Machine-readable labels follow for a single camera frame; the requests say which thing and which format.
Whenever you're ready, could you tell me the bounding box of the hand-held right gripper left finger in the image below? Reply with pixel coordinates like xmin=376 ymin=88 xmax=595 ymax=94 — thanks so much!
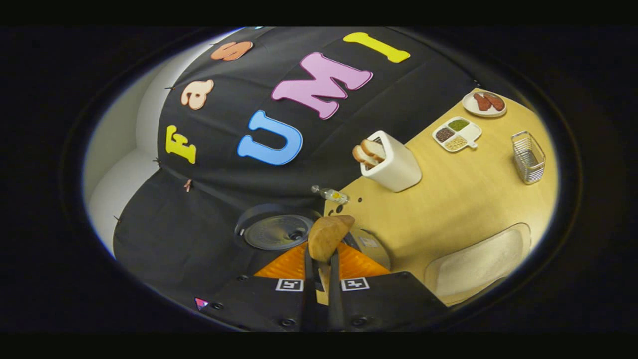
xmin=212 ymin=243 xmax=316 ymax=332

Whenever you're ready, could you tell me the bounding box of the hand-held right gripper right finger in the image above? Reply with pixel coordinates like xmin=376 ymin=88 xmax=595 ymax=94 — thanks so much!
xmin=329 ymin=243 xmax=447 ymax=332

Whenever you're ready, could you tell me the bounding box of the wooden spoon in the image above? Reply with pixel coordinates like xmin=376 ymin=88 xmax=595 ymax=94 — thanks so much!
xmin=308 ymin=215 xmax=356 ymax=306

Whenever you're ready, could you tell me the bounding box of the dark grey rice cooker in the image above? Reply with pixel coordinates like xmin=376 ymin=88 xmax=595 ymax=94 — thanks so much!
xmin=234 ymin=203 xmax=391 ymax=272

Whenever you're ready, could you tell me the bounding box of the metal wire chopstick holder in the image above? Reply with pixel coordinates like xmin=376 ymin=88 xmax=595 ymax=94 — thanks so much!
xmin=511 ymin=131 xmax=546 ymax=185

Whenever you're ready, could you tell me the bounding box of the small glass bottle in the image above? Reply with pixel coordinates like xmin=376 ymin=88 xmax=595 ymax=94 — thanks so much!
xmin=311 ymin=185 xmax=349 ymax=205

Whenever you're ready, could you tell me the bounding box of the black backdrop cloth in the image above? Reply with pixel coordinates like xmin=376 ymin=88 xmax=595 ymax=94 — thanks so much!
xmin=112 ymin=27 xmax=499 ymax=310

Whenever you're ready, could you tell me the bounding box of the bread slice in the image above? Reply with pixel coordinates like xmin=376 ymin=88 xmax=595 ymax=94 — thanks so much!
xmin=352 ymin=145 xmax=377 ymax=169
xmin=360 ymin=139 xmax=386 ymax=163

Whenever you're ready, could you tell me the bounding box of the white toaster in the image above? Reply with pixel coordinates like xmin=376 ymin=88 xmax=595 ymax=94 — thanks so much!
xmin=360 ymin=130 xmax=423 ymax=193

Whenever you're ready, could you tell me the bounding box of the white divided grain dish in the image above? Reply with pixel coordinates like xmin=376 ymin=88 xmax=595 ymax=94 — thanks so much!
xmin=432 ymin=117 xmax=482 ymax=153

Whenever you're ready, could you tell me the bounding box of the white round plate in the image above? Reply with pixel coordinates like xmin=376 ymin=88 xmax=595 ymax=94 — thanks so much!
xmin=462 ymin=90 xmax=507 ymax=118

